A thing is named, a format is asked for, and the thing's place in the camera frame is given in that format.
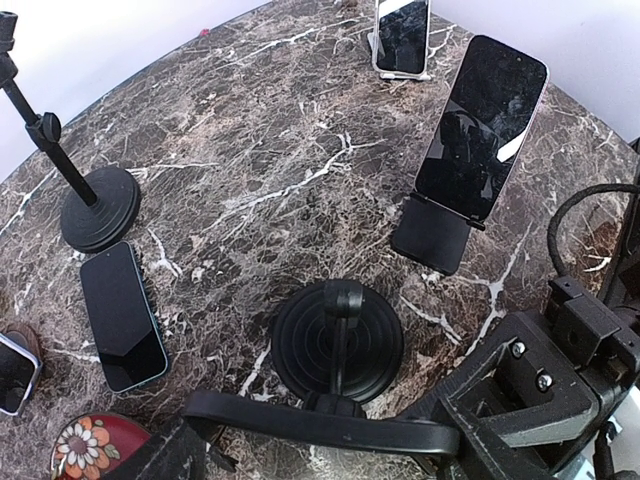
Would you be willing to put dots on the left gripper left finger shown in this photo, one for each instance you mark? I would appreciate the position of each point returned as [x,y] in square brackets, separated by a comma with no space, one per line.
[181,449]

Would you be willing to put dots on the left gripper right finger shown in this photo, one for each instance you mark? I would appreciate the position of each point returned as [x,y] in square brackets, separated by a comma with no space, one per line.
[540,387]

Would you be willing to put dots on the large blue-edged smartphone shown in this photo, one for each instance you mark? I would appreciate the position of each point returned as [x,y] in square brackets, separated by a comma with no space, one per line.
[125,330]

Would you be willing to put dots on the short black round-base stand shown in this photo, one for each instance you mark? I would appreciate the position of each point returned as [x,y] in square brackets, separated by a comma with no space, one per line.
[336,345]

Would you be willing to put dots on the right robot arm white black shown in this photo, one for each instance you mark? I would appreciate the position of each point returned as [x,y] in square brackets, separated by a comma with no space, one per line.
[620,250]

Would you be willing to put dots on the black folding phone stand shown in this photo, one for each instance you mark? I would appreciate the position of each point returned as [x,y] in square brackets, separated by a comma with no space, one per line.
[432,235]

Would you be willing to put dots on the black smartphone on folding stand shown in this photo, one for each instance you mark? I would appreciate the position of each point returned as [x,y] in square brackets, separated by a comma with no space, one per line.
[482,128]

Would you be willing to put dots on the white phone stand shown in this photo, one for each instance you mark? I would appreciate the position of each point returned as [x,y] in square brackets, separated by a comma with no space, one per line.
[371,38]

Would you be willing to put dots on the red floral plate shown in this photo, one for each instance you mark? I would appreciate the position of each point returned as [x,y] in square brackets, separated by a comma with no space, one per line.
[91,446]

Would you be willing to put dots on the smartphone in green holder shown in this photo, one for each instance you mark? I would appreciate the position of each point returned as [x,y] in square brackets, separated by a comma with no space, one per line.
[21,367]

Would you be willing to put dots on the white-cased smartphone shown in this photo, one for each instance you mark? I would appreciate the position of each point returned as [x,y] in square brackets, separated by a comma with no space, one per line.
[402,30]

